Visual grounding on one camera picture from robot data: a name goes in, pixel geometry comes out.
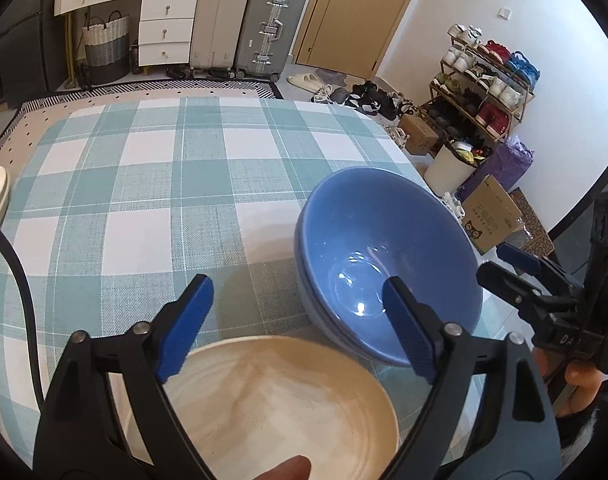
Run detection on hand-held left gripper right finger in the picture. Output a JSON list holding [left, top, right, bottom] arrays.
[[383, 276, 561, 480]]

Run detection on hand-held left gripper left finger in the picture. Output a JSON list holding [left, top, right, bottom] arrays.
[[34, 274, 215, 480]]

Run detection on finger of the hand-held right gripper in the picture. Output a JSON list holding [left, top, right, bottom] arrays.
[[476, 261, 555, 318], [498, 242, 577, 293]]

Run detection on cream plate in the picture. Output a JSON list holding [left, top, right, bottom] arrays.
[[118, 337, 399, 480]]

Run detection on person's right hand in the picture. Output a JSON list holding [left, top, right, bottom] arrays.
[[536, 351, 606, 419]]

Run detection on person's left hand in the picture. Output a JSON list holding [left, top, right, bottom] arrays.
[[256, 455, 313, 480]]

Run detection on patterned doormat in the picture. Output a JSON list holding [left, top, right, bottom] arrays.
[[509, 187, 556, 257]]

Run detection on printed cardboard box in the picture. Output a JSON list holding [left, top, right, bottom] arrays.
[[461, 175, 525, 254]]

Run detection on purple bag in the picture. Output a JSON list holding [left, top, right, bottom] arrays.
[[459, 135, 535, 202]]

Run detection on teal checked tablecloth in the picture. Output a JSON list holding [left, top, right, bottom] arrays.
[[0, 95, 485, 461]]

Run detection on wooden shoe rack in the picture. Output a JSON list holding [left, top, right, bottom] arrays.
[[426, 45, 537, 142]]

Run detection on small brown cardboard box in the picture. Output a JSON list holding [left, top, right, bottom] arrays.
[[400, 114, 441, 156]]

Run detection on shoe rack with shoes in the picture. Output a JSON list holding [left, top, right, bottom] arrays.
[[431, 24, 541, 136]]

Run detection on scattered dark footwear group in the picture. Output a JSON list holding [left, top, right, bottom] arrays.
[[310, 79, 417, 122]]

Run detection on woven laundry basket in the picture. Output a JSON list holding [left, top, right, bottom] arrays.
[[81, 11, 131, 86]]

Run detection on tan wooden door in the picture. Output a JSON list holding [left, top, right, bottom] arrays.
[[291, 0, 429, 78]]

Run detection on white dressing table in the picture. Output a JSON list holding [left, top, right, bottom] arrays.
[[52, 0, 199, 86]]

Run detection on silver suitcase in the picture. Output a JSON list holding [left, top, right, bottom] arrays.
[[234, 0, 309, 82]]

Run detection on white suitcase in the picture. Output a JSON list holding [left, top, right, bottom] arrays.
[[190, 0, 255, 72]]

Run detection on grey refrigerator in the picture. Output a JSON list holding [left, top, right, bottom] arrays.
[[0, 0, 68, 111]]

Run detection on thick black cable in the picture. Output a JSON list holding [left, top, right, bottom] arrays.
[[0, 212, 47, 411]]

